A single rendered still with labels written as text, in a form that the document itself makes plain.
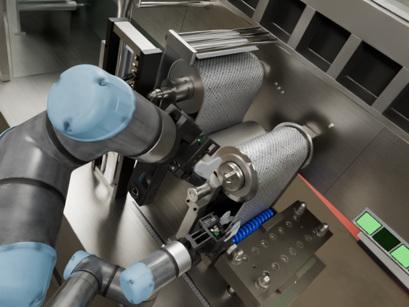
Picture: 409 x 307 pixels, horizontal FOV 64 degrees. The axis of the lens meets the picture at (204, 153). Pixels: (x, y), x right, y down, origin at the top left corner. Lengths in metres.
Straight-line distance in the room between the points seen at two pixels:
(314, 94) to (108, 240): 0.75
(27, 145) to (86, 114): 0.09
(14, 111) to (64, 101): 1.06
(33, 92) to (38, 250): 1.20
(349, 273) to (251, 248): 1.73
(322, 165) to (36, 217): 0.88
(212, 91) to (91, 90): 0.56
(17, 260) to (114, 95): 0.16
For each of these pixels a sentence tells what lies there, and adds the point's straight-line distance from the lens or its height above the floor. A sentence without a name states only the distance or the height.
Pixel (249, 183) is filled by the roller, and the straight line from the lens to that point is 0.80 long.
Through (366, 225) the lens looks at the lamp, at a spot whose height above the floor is 1.18.
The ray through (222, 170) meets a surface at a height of 1.25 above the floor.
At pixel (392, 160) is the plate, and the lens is 0.99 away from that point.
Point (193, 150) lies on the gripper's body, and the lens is 0.50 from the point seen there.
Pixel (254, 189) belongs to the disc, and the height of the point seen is 1.27.
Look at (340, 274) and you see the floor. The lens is 2.62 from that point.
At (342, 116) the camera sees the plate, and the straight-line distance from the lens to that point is 1.00.
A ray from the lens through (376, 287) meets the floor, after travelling 2.78.
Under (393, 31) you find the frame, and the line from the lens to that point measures 0.94.
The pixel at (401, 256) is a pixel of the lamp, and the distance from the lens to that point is 1.10.
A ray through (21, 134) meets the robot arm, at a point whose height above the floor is 1.53.
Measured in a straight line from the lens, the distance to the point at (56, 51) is 1.56.
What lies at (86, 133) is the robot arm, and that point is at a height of 1.58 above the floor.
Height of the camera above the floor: 1.81
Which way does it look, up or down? 42 degrees down
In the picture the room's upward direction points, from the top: 24 degrees clockwise
